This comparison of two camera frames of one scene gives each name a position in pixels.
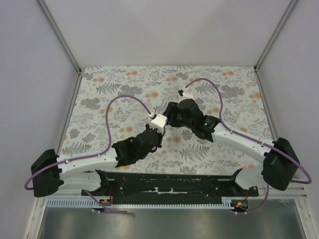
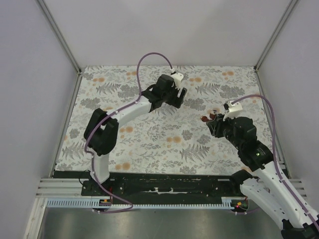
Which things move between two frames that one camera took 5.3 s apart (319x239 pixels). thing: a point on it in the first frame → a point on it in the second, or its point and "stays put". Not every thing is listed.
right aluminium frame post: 269,45 stays put
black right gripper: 172,109 → 215,126
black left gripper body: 159,142 → 171,97
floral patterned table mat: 109,102 stays put
